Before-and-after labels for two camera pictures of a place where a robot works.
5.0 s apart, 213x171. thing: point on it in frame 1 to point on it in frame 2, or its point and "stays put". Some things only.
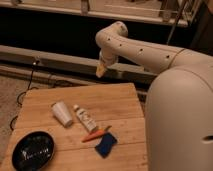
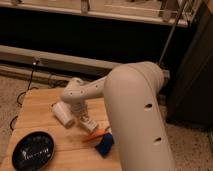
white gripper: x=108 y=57 to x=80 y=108
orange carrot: x=96 y=134 stays put
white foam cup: x=62 y=113 stays put
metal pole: x=177 y=19 stays put
